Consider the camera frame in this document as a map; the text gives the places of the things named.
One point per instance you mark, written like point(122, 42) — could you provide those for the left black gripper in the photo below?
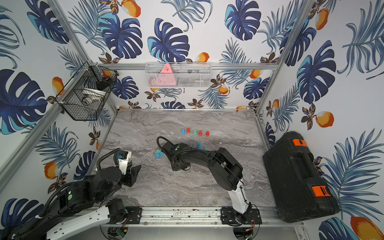
point(130, 175)

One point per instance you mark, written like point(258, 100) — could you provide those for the pink triangular object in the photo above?
point(166, 77)

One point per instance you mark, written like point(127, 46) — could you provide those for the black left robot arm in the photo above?
point(30, 220)

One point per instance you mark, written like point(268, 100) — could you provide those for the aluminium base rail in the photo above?
point(177, 217)

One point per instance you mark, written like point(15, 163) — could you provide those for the clear wall shelf basket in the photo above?
point(188, 75)

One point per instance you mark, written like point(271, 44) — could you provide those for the black plastic tool case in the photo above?
point(300, 193)

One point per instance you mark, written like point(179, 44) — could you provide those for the black wire basket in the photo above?
point(89, 76)

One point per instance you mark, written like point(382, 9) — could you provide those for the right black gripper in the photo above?
point(175, 169)

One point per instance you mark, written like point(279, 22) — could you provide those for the white items in wire basket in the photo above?
point(92, 99)

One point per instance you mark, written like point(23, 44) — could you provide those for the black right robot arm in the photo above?
point(225, 169)

